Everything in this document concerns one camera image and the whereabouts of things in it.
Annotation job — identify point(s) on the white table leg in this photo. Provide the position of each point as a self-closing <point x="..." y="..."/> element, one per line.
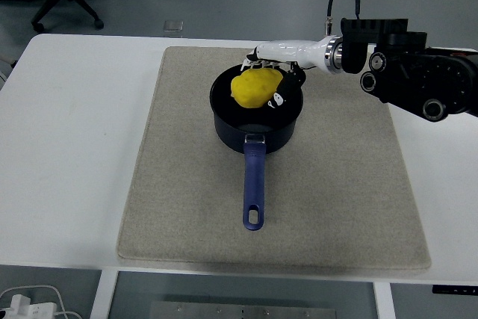
<point x="384" y="302"/>
<point x="102" y="296"/>

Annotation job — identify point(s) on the black table control panel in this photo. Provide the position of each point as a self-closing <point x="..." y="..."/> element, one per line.
<point x="455" y="290"/>

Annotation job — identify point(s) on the grey metal plate with screws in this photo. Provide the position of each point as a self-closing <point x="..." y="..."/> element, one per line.
<point x="242" y="311"/>

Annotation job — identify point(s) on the silver floor socket plate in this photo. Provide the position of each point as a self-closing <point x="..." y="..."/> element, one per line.
<point x="173" y="25"/>

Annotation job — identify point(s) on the dark caster at floor edge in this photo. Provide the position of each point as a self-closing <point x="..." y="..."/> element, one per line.
<point x="6" y="60"/>

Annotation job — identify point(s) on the white power strip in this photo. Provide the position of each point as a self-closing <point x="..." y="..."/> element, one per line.
<point x="26" y="308"/>

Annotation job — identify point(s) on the beige felt mat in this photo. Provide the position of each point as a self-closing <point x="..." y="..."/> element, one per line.
<point x="321" y="214"/>

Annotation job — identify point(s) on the yellow potato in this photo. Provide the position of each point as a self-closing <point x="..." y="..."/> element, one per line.
<point x="252" y="85"/>

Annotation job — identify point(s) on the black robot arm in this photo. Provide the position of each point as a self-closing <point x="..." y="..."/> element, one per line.
<point x="418" y="76"/>

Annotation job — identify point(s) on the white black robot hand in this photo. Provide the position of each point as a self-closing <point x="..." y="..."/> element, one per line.
<point x="287" y="52"/>

